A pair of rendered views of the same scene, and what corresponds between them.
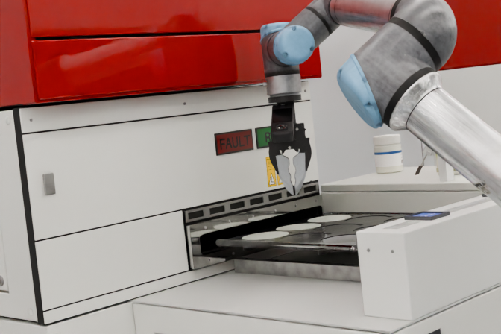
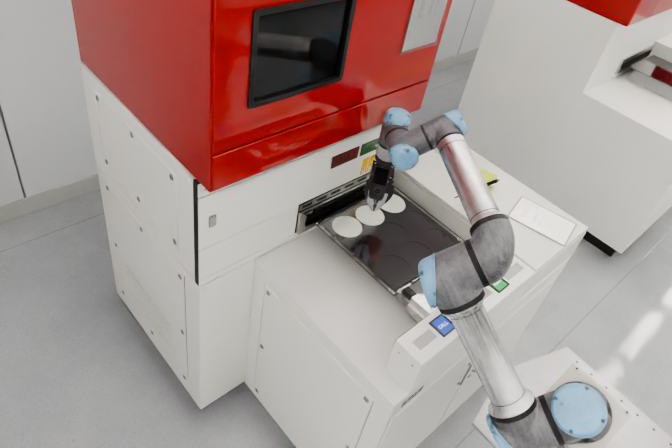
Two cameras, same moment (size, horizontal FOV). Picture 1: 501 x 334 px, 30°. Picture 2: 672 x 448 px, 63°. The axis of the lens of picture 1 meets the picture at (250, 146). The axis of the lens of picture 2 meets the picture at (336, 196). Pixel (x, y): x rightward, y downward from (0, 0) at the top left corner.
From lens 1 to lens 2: 116 cm
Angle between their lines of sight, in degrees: 37
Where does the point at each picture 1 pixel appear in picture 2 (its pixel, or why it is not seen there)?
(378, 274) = (399, 364)
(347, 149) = not seen: outside the picture
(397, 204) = (436, 208)
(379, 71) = (446, 291)
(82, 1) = (256, 119)
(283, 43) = (396, 160)
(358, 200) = (414, 188)
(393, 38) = (465, 272)
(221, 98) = not seen: hidden behind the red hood
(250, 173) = (350, 171)
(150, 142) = (287, 175)
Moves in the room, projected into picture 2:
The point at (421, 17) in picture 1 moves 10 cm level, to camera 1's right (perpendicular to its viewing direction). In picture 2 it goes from (490, 265) to (534, 272)
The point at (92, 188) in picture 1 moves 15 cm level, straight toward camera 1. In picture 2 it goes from (241, 213) to (239, 252)
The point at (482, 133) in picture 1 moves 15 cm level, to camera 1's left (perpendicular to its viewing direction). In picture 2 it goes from (492, 354) to (429, 345)
